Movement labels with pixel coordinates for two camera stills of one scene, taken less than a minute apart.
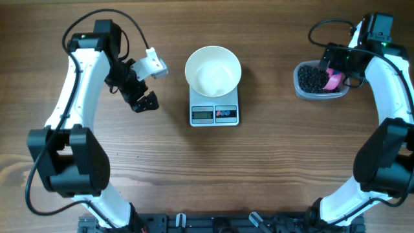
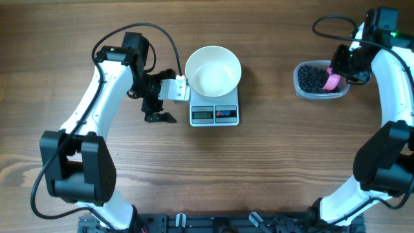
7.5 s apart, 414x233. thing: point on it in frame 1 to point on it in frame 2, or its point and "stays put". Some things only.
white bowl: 213,70 stays put
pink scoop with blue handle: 336,77 stays put
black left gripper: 140,89 to 156,106
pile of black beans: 312,79 stays put
